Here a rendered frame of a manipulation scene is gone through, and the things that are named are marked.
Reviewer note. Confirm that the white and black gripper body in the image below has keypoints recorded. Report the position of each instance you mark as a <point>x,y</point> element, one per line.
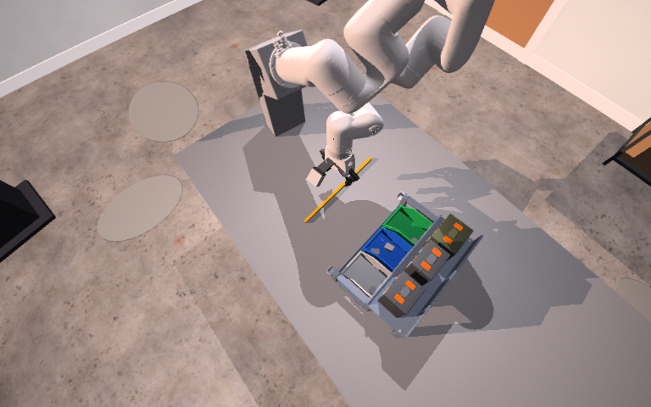
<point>341,166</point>

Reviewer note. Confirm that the yellow bar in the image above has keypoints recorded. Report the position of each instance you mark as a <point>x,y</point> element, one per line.
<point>335,192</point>

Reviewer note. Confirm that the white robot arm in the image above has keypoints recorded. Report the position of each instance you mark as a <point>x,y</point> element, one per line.
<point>372,33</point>

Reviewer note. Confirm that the green open bin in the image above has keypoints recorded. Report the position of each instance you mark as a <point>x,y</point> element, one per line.
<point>407,223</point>

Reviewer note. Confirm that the grey metal shelf rack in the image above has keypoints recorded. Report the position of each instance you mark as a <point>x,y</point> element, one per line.
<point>405,324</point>

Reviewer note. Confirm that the blue open bin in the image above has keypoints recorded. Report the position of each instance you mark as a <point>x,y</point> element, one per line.
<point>390,260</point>

